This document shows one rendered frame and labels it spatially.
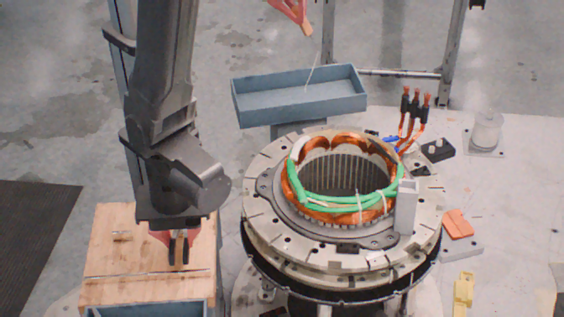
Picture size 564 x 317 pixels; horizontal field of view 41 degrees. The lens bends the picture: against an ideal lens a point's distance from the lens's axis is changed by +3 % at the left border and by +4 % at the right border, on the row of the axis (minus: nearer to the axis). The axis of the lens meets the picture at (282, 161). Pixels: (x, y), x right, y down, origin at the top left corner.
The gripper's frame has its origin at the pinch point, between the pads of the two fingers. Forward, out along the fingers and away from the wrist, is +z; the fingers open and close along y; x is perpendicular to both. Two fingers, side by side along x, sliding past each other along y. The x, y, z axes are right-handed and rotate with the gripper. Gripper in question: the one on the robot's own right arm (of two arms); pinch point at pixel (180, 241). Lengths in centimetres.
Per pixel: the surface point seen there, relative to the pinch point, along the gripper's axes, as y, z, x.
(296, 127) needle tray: 20.4, 10.9, 36.3
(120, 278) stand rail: -8.5, 1.8, -4.4
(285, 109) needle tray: 18.2, 4.7, 34.7
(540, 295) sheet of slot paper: 63, 32, 9
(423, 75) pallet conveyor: 82, 99, 163
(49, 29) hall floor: -78, 113, 230
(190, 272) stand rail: 1.4, 1.7, -4.6
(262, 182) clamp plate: 12.7, -0.4, 10.8
